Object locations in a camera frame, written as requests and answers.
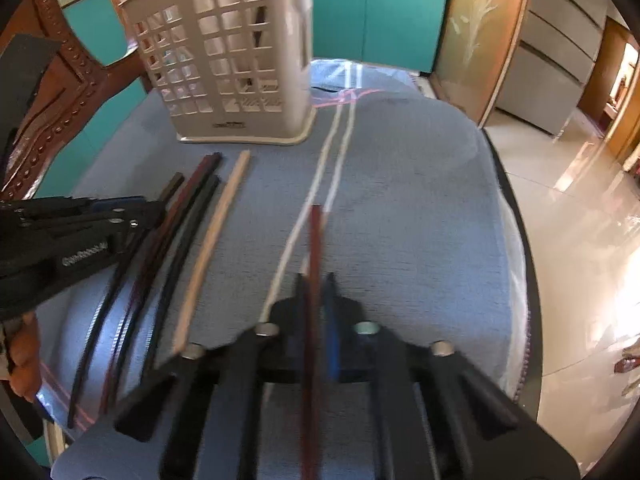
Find etched glass sliding door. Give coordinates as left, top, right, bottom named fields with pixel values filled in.
left=430, top=0, right=533, bottom=128

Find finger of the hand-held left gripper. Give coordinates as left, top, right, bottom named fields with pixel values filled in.
left=15, top=202, right=167, bottom=243
left=0, top=197, right=151, bottom=214

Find blue striped cloth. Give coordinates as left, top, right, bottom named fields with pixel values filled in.
left=37, top=57, right=531, bottom=480

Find person's left hand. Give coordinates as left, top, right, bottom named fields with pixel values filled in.
left=7, top=311, right=44, bottom=404

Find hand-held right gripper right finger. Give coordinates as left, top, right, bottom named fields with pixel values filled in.
left=321, top=273, right=519, bottom=480

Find row of chopsticks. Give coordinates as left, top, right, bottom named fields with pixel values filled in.
left=67, top=150, right=252, bottom=431

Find grey refrigerator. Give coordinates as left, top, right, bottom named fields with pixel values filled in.
left=495, top=0, right=609, bottom=137

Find wooden door frame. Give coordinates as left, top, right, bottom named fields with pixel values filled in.
left=577, top=15, right=640, bottom=167

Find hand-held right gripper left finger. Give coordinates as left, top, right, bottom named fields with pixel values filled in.
left=115, top=272, right=308, bottom=480

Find white plastic utensil holder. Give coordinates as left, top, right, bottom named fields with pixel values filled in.
left=118, top=0, right=319, bottom=147

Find black flat panel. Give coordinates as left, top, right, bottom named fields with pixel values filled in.
left=0, top=32, right=64, bottom=171

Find carved wooden chair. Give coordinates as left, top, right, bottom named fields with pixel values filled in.
left=0, top=0, right=151, bottom=201

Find teal cabinets under stove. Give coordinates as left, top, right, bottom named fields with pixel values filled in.
left=310, top=0, right=452, bottom=75

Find dark red chopstick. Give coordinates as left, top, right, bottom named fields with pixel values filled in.
left=299, top=203, right=325, bottom=480

